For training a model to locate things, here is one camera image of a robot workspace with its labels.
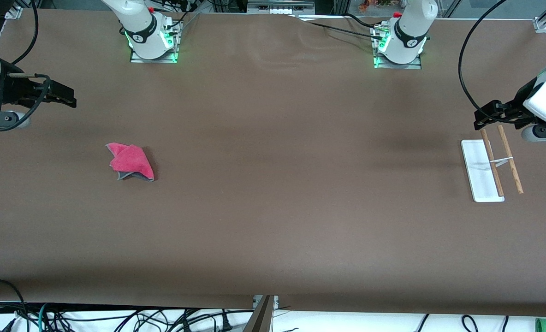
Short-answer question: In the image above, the pink and grey towel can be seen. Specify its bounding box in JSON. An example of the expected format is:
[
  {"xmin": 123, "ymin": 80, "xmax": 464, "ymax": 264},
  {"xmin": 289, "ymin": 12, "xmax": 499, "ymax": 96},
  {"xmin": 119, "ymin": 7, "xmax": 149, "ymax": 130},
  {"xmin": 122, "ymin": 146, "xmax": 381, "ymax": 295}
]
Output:
[{"xmin": 106, "ymin": 142, "xmax": 155, "ymax": 182}]

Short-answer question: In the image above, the wooden chopsticks pair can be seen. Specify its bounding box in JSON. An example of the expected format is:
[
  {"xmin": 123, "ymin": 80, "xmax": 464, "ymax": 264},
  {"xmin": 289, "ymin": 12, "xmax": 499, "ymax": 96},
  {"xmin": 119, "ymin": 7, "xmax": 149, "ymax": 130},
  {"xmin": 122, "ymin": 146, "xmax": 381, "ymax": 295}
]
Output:
[{"xmin": 461, "ymin": 125, "xmax": 524, "ymax": 203}]

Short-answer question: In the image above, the white power strip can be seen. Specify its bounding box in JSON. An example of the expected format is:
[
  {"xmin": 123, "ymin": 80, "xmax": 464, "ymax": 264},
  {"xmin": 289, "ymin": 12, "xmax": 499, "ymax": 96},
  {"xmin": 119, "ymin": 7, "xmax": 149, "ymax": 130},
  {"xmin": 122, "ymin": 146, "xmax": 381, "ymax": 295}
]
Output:
[{"xmin": 248, "ymin": 0, "xmax": 315, "ymax": 14}]

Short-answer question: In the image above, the brown table cover sheet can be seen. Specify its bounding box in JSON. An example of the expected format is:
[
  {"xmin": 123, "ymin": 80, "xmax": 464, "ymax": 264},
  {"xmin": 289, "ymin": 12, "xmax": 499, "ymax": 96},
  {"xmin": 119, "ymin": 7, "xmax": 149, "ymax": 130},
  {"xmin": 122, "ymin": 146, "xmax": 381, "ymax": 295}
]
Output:
[{"xmin": 0, "ymin": 8, "xmax": 546, "ymax": 318}]

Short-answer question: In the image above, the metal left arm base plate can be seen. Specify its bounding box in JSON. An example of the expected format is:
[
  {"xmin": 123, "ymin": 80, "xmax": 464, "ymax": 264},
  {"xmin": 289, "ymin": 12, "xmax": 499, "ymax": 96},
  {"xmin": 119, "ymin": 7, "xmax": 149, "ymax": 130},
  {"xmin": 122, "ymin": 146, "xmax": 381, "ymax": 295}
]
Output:
[{"xmin": 372, "ymin": 25, "xmax": 423, "ymax": 70}]

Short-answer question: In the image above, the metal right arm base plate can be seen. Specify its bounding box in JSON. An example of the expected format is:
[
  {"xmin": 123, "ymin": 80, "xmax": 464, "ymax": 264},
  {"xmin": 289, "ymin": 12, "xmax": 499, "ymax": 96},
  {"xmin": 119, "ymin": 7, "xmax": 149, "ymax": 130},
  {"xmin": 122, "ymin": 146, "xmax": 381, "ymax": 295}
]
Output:
[{"xmin": 130, "ymin": 21, "xmax": 182, "ymax": 64}]

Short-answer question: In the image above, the short black table cable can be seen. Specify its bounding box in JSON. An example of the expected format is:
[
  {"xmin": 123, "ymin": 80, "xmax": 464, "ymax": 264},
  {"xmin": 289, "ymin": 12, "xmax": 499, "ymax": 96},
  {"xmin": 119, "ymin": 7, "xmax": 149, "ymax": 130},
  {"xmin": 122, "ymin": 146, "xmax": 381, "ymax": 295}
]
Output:
[{"xmin": 344, "ymin": 13, "xmax": 382, "ymax": 28}]

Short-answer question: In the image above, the long black table cable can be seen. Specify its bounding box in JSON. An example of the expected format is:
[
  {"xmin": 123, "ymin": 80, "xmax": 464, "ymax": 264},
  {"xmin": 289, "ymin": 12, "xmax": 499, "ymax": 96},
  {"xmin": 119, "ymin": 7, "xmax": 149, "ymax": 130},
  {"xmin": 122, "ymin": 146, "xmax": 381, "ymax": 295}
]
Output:
[{"xmin": 296, "ymin": 15, "xmax": 380, "ymax": 36}]

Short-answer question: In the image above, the black looped floor cable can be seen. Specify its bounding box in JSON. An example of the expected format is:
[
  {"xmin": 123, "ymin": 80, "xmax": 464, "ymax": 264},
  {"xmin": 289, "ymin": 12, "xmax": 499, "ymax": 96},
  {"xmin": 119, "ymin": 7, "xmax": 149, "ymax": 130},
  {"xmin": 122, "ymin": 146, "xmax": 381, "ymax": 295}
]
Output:
[{"xmin": 0, "ymin": 279, "xmax": 30, "ymax": 332}]

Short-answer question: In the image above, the teal cable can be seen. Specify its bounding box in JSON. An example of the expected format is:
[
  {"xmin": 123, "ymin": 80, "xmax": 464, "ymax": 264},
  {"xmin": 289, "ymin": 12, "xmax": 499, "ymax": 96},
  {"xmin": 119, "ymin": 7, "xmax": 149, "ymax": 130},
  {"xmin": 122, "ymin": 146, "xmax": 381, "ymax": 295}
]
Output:
[{"xmin": 38, "ymin": 303, "xmax": 55, "ymax": 332}]

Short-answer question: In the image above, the black cable tangle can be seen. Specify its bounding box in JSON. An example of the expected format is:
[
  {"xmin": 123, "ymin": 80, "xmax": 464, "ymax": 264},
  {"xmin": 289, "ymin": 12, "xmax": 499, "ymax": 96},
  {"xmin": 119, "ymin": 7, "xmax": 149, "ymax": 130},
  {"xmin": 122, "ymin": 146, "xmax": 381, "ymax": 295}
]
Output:
[{"xmin": 0, "ymin": 302, "xmax": 255, "ymax": 332}]

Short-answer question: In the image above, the metal frame post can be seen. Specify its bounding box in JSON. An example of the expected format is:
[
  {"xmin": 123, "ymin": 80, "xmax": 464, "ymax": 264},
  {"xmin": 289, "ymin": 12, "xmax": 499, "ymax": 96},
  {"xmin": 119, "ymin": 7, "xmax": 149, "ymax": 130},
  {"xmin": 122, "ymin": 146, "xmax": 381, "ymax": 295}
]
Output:
[{"xmin": 243, "ymin": 295, "xmax": 279, "ymax": 332}]

